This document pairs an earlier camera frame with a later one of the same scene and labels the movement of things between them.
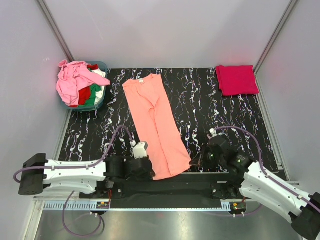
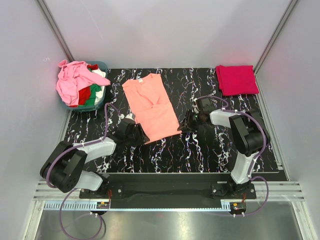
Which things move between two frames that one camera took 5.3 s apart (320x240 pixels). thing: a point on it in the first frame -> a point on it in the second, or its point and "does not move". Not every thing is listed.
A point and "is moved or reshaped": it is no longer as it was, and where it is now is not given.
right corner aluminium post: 287,12 does not move
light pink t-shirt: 73,76 does not move
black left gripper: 146,177 -> 144,138
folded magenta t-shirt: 233,80 does not move
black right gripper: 199,159 -> 184,125
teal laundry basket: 103,66 does not move
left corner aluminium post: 56,31 does not move
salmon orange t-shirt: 156,125 is moved or reshaped
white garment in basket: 99,95 does not move
